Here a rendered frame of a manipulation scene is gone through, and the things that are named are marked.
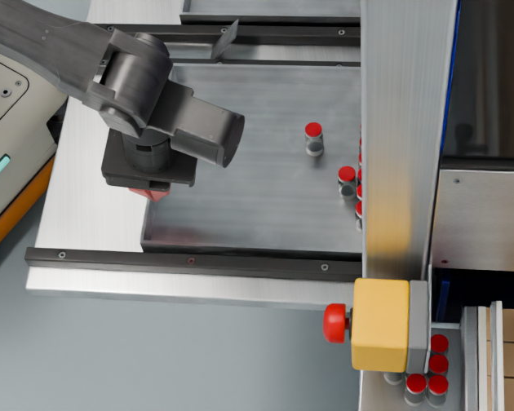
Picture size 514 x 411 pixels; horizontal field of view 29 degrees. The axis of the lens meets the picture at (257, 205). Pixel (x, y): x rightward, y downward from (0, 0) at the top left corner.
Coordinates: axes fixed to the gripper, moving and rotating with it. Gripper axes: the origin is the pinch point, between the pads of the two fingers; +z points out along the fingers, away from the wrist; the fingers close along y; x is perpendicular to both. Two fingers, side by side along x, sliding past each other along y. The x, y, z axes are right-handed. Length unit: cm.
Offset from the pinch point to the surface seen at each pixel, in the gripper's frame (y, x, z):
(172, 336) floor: -5, 19, 94
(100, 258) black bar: -5.6, -7.5, 3.7
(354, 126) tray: 22.7, 13.6, 1.8
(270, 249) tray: 14.1, -5.7, 0.0
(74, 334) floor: -26, 18, 97
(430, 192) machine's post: 27.6, -12.2, -27.2
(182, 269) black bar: 4.1, -7.9, 3.2
